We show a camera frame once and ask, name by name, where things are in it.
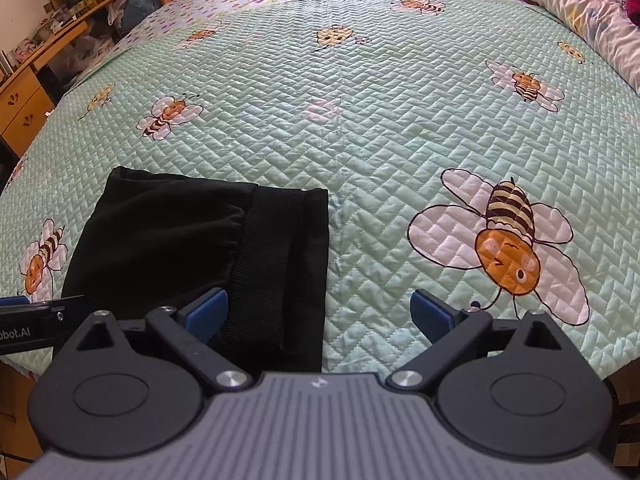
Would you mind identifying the wooden desk with drawers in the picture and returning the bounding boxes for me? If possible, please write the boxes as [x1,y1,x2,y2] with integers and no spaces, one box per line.
[0,7,98,161]

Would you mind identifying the green bee-print quilt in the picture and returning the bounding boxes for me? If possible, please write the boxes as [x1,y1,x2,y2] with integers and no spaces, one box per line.
[0,0,640,386]

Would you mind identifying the clear plastic bag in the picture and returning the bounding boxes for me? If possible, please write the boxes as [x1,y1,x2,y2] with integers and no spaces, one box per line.
[50,32,118,78]

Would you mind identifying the black pants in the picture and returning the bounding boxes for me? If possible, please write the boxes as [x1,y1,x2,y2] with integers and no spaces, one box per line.
[59,165,331,376]

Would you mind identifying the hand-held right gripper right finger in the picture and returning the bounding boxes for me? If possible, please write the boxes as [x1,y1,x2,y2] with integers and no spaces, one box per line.
[387,287,571,390]

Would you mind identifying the small picture frame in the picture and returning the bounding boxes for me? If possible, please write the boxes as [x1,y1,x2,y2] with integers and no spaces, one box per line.
[10,37,43,66]

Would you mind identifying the blue bag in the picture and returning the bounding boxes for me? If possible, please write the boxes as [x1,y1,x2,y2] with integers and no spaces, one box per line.
[120,0,163,31]

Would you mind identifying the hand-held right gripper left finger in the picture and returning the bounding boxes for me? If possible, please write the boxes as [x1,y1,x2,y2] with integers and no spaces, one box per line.
[72,287,255,391]

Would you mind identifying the white floral duvet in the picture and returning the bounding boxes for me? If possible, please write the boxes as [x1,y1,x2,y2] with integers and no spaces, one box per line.
[445,0,640,96]

